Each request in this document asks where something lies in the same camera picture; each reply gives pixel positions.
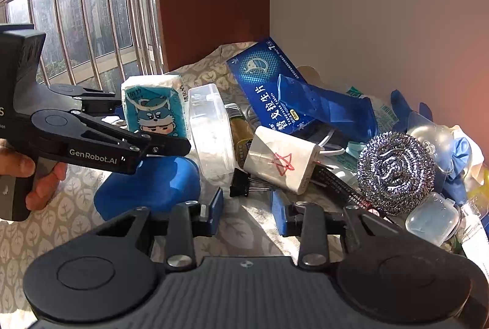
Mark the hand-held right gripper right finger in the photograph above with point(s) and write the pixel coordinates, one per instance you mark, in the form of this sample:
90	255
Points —
278	216

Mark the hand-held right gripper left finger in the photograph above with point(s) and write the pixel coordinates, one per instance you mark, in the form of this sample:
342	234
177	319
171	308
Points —
216	210

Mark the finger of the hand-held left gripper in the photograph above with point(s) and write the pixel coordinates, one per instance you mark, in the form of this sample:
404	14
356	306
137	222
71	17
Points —
88	97
91	145

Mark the person's left hand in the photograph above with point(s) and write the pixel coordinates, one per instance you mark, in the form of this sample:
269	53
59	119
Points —
42	187

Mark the leaf printed bed sheet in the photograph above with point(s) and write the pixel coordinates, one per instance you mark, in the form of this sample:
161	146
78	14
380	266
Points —
248	225

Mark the black binder clip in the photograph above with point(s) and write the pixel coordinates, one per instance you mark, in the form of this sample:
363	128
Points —
242	184

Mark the white charger with red star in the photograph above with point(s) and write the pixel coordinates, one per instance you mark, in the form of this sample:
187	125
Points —
279	157

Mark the blue cartoon tissue pack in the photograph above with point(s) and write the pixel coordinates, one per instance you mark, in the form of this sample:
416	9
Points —
152	111

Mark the black marker pen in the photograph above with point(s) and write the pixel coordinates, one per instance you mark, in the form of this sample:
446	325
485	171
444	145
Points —
344	187

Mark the clear plastic box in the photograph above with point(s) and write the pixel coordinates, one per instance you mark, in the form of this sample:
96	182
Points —
212	134

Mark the metal window railing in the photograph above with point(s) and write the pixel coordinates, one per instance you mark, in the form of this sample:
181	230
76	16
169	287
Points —
95	15

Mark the blue plastic bag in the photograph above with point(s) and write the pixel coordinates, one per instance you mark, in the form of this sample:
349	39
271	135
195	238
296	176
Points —
336	111

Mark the steel wool scourer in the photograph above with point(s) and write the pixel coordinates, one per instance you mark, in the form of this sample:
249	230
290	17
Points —
395	172

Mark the blue printed cardboard box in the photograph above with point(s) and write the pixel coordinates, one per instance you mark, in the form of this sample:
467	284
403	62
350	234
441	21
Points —
259	80

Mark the white green printed packet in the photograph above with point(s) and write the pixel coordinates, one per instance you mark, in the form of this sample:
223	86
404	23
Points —
382	105

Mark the clear earbud case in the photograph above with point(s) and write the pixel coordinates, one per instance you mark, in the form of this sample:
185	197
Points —
431	220

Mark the clear plastic blister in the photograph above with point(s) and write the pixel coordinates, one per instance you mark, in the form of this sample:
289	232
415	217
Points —
428	134

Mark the crumpled blue glove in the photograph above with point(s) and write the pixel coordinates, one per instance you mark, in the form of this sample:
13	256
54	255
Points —
458	157

